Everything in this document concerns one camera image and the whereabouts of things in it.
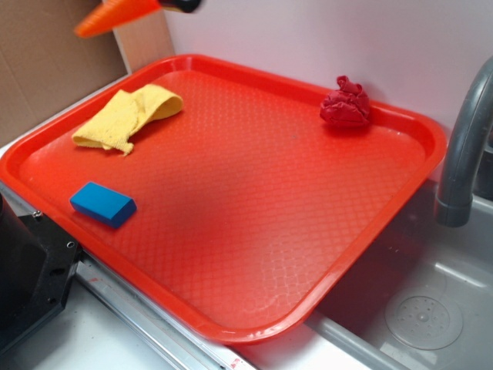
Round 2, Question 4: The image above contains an orange toy carrot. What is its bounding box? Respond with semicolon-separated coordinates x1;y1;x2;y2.
74;0;203;39

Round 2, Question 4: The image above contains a red plastic tray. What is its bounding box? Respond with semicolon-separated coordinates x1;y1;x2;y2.
1;55;447;345

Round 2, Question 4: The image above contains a crumpled red paper ball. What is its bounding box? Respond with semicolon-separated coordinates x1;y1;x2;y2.
320;76;370;128

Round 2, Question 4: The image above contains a blue rectangular block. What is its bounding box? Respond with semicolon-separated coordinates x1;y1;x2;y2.
69;182;137;229

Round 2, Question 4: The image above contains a yellow cloth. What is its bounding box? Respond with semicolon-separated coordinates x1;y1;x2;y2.
72;84;183;156

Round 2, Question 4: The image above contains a grey sink basin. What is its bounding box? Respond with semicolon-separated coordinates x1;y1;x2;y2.
308;184;492;369

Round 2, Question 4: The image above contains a grey faucet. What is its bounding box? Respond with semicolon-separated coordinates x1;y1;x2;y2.
434;59;492;227

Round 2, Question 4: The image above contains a round sink drain cover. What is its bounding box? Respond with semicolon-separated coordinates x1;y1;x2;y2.
384;288;463;351

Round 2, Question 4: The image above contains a brown cardboard panel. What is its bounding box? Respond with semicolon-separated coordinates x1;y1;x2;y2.
1;1;175;145

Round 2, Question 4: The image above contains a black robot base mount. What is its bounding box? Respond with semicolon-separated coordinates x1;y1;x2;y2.
1;197;81;355

